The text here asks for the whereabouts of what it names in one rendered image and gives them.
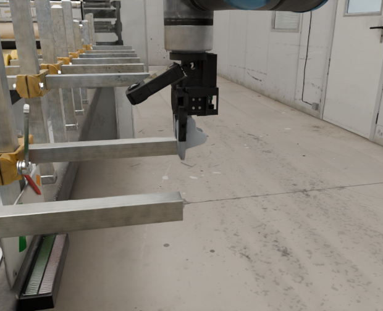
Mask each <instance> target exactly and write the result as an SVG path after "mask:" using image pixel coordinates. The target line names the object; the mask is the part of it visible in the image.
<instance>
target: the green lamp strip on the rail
mask: <svg viewBox="0 0 383 311"><path fill-rule="evenodd" d="M54 238H55V235H52V236H45V239H44V241H43V244H42V247H41V249H40V253H39V255H38V258H37V260H36V264H35V266H34V269H33V271H32V275H31V277H30V280H29V282H28V286H27V288H26V291H25V292H26V293H25V294H24V296H34V295H37V293H38V290H39V287H40V283H41V280H42V277H43V273H44V270H45V267H46V264H47V261H48V257H49V254H50V252H51V248H52V245H53V242H54Z"/></svg>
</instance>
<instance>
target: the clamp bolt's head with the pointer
mask: <svg viewBox="0 0 383 311"><path fill-rule="evenodd" d="M21 163H22V162H21V161H20V160H19V161H18V162H17V172H18V174H19V175H21V174H23V173H22V169H21ZM28 169H29V172H32V169H33V166H32V162H29V163H28ZM24 177H25V178H26V179H27V181H28V182H29V183H30V184H31V186H32V187H33V189H34V190H35V191H36V193H37V194H39V195H41V192H40V190H39V188H38V187H37V185H36V184H35V182H34V181H33V180H32V178H31V177H30V176H29V175H24Z"/></svg>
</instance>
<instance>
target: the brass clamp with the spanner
mask: <svg viewBox="0 0 383 311"><path fill-rule="evenodd" d="M18 141H19V146H18V148H17V149H16V150H15V151H14V152H0V186H3V185H9V184H11V183H12V182H13V181H14V180H22V178H23V177H24V175H23V174H21V175H19V174H18V172H17V162H18V161H19V160H20V161H23V160H24V135H23V137H22V138H18ZM29 144H34V140H33V135H29Z"/></svg>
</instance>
